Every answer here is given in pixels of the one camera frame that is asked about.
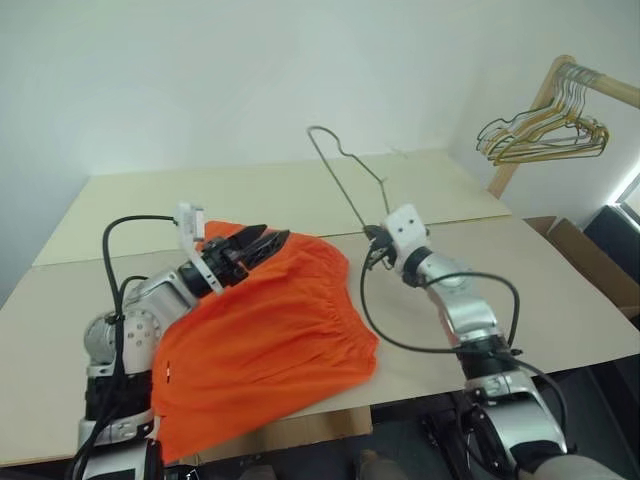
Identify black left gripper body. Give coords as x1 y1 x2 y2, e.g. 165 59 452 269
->
199 237 252 290

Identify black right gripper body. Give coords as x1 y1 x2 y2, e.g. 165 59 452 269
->
374 226 404 274

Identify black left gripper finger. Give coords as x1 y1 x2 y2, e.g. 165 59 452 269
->
233 224 269 252
246 229 291 269

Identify thin wire hanger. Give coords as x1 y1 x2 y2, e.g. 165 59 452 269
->
306 125 392 236

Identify orange shorts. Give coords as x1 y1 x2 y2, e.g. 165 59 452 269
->
149 219 380 464

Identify open brown cardboard box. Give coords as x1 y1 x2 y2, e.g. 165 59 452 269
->
522 215 640 321

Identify grey-brown rounded shape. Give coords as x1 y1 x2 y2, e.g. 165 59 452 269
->
359 448 401 480

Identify black bulky object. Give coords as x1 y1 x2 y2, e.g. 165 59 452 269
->
583 203 640 262

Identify wooden clothes rack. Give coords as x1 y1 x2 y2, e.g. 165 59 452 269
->
487 54 640 201

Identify grey rounded shape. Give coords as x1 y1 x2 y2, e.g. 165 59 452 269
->
519 451 627 480

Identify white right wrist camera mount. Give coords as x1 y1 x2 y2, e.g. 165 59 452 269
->
383 202 433 274

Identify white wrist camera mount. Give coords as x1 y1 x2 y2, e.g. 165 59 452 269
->
383 202 433 274
174 201 226 294

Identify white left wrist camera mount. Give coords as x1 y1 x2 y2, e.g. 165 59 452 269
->
174 201 226 294

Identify dark wire hanger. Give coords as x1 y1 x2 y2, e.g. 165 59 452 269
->
475 64 589 151

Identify black metal table frame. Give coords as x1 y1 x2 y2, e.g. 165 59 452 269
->
418 392 482 480

